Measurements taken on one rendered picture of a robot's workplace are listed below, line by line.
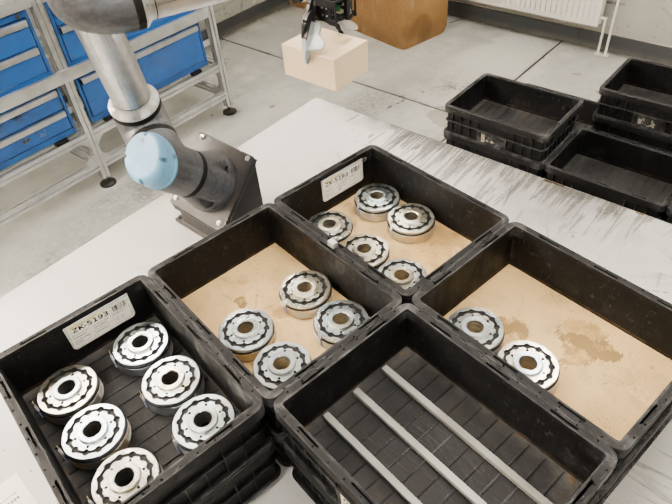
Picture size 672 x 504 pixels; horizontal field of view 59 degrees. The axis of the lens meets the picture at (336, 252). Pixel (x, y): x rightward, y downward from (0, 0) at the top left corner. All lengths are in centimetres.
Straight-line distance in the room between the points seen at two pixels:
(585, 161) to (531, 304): 128
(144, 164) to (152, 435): 59
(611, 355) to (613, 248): 45
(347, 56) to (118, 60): 49
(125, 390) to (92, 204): 203
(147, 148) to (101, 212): 168
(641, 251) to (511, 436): 70
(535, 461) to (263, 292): 59
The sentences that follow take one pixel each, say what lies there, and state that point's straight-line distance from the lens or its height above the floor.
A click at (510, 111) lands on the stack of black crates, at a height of 49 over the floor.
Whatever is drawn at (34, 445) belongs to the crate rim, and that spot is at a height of 93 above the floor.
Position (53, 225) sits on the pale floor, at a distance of 306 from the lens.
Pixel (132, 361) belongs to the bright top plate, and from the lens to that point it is 114.
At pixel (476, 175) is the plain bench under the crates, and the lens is 171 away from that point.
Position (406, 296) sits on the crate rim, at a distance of 105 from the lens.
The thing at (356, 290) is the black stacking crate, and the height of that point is 88.
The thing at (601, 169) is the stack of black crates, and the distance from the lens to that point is 238.
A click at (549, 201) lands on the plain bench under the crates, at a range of 165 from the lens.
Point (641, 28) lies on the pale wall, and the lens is 409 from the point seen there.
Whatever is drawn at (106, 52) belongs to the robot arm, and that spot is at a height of 123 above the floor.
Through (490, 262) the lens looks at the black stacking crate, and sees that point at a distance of 119.
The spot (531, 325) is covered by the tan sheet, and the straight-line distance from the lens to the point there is 116.
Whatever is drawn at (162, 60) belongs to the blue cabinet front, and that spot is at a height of 45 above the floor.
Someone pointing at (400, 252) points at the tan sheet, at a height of 83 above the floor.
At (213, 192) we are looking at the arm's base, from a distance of 145.
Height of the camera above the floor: 170
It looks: 43 degrees down
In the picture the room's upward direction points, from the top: 6 degrees counter-clockwise
